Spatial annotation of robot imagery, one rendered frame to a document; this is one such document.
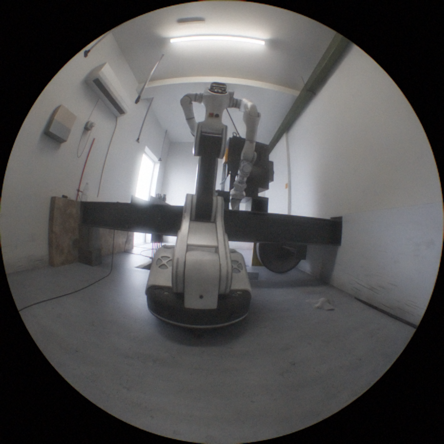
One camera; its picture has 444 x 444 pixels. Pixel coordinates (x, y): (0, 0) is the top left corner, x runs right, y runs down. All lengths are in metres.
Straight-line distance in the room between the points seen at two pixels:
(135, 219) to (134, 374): 1.23
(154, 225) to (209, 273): 0.90
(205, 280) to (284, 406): 0.54
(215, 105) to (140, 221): 1.13
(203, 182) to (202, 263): 0.50
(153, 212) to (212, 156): 0.73
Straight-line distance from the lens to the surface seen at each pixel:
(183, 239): 0.71
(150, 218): 1.43
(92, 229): 1.79
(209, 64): 2.79
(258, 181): 1.87
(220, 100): 1.22
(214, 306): 0.67
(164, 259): 0.90
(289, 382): 0.66
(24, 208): 1.71
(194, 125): 1.35
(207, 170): 0.96
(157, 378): 0.63
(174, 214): 1.35
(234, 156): 1.70
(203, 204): 0.87
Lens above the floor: 0.51
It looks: 2 degrees up
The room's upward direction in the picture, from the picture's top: 4 degrees clockwise
